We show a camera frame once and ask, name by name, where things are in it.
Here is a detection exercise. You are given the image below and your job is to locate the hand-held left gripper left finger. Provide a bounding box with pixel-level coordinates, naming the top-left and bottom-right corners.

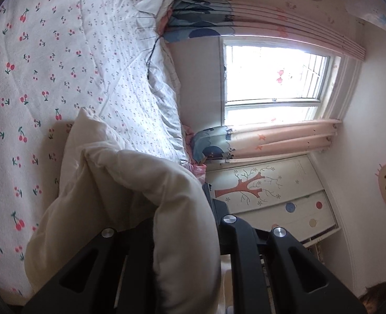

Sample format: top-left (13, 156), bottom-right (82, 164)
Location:
top-left (21, 216), bottom-right (164, 314)

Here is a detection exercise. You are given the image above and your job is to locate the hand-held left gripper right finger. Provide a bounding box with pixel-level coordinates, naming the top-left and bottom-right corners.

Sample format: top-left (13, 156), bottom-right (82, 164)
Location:
top-left (201, 183), bottom-right (367, 314)

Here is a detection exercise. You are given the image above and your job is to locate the cream quilted jacket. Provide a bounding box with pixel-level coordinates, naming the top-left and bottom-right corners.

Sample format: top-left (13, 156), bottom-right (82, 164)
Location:
top-left (25, 106), bottom-right (224, 314)

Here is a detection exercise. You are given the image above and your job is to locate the tree print wardrobe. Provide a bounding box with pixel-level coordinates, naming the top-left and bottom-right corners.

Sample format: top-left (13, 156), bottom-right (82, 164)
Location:
top-left (206, 154), bottom-right (340, 246)

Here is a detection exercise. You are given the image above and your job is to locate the pink cloth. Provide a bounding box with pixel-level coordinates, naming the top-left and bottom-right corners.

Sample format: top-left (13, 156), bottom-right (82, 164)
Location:
top-left (180, 124), bottom-right (208, 185)

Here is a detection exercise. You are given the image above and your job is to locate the person's brown hair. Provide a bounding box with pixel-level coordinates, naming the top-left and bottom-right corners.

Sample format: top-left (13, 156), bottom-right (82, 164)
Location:
top-left (360, 281), bottom-right (386, 314)

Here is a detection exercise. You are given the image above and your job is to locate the window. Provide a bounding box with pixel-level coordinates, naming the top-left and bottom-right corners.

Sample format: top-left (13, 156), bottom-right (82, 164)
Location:
top-left (221, 36), bottom-right (344, 128)

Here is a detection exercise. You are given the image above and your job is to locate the cherry print bed sheet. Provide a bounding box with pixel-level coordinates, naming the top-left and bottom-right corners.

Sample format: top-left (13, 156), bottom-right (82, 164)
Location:
top-left (0, 0), bottom-right (109, 298)

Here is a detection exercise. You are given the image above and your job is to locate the black cable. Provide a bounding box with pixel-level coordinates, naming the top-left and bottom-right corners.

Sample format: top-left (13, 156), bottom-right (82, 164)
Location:
top-left (140, 0), bottom-right (220, 82)

